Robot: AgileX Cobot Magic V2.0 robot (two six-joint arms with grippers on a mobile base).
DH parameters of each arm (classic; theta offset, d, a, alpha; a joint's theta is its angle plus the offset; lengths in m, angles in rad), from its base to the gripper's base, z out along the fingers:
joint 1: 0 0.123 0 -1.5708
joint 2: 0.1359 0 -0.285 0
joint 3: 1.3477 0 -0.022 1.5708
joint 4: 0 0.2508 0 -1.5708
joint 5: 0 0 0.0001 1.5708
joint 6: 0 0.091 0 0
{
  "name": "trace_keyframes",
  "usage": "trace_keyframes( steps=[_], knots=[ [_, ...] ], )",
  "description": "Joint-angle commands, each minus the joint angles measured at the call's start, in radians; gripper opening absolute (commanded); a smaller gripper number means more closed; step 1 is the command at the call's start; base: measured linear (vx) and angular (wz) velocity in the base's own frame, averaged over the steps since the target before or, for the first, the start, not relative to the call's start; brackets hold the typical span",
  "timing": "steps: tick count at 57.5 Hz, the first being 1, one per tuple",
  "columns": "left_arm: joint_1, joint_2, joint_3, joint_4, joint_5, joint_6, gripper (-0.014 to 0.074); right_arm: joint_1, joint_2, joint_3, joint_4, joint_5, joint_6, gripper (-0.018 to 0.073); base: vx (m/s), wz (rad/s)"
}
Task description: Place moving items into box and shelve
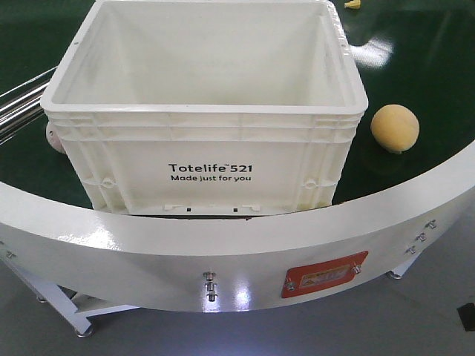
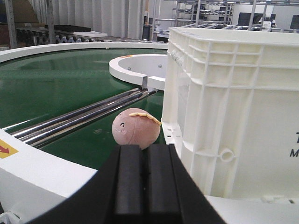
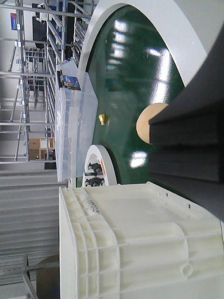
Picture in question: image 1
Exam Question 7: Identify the white conveyor support leg frame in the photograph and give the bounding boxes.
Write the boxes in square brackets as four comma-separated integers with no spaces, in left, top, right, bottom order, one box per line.
[1,257,137,337]

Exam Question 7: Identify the orange warning label plate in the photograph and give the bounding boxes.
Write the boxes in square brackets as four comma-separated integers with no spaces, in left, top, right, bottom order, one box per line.
[281,251,369,299]

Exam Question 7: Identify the yellow-pink plush peach ball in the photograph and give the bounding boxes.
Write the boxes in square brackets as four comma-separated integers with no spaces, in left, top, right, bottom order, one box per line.
[370,104,419,154]

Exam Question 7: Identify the white curved conveyor rim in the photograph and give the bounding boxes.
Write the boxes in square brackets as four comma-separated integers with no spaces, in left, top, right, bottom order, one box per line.
[1,145,474,312]

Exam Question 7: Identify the white plastic Totelife crate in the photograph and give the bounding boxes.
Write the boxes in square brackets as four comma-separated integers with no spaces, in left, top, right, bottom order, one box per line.
[41,1,368,216]

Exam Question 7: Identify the black object on floor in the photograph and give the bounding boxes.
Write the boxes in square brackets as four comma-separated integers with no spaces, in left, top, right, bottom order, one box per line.
[457,303,475,332]

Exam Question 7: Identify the small yellow toy item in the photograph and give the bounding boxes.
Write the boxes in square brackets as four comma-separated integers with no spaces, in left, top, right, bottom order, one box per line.
[344,0,361,10]

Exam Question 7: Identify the chrome guide rail rods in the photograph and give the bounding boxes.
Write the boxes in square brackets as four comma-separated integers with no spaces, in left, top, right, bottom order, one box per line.
[1,67,57,144]

